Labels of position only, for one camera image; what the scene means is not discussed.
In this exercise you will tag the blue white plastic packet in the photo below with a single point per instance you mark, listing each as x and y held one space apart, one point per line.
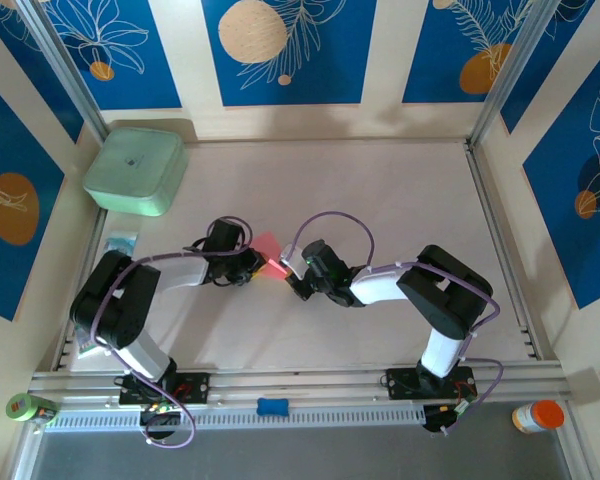
122 241

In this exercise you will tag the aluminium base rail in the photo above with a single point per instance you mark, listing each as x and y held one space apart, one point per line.
300 381

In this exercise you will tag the small circuit board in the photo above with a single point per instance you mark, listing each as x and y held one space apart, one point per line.
160 415
455 412

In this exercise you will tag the aluminium frame post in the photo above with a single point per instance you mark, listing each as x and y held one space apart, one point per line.
65 75
510 75

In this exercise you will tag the colourful printed plastic packet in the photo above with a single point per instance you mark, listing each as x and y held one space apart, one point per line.
87 347

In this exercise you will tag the pink square paper sheet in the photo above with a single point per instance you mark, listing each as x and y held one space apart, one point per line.
267 243

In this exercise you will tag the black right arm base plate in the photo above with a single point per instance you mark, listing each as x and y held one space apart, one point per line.
400 382

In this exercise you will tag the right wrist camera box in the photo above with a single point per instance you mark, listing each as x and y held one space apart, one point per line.
292 257

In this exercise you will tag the green tape roll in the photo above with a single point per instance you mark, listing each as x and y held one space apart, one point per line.
17 407

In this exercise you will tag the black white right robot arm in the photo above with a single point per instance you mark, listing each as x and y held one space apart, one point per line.
445 295

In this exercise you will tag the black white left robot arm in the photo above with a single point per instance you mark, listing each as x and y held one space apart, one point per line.
115 305

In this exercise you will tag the blue bone-shaped block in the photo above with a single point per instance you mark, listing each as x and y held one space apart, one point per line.
272 406

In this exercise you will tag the jar with orange lid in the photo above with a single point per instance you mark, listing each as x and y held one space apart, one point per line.
550 414

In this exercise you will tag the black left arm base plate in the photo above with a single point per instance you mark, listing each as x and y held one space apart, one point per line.
195 387

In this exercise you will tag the green black small canister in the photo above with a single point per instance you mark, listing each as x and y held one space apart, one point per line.
46 412

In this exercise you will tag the mint green square box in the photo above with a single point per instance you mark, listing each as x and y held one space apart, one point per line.
135 165

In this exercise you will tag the grey metal sheet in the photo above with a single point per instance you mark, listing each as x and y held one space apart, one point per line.
305 455

